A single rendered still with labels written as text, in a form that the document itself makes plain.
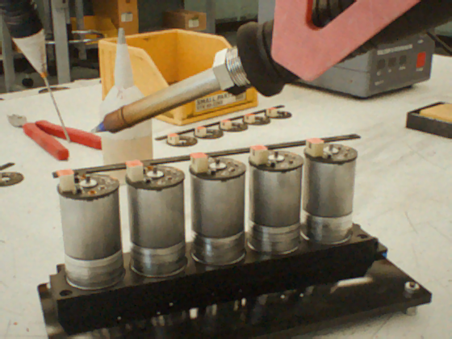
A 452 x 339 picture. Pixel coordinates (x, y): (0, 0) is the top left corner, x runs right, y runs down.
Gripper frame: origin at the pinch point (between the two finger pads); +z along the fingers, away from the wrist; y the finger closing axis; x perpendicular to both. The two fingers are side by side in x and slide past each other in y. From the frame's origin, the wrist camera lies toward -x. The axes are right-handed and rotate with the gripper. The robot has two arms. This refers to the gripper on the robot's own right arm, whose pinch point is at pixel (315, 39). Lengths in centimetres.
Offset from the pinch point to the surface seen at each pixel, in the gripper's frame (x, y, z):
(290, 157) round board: 0.6, -6.9, 7.1
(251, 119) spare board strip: -6.3, -30.3, 17.4
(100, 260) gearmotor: -3.0, 0.3, 12.3
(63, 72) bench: -118, -200, 126
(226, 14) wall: -168, -527, 175
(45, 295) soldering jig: -4.5, 0.5, 15.6
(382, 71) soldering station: 0.1, -43.0, 11.3
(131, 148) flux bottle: -9.3, -14.5, 16.6
